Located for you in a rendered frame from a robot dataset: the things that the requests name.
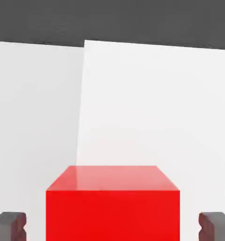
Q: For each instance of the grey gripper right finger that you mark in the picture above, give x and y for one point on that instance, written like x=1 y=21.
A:
x=217 y=226

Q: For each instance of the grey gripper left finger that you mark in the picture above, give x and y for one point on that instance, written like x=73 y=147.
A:
x=8 y=226

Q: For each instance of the small red cube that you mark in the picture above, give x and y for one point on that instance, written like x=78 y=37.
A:
x=112 y=212

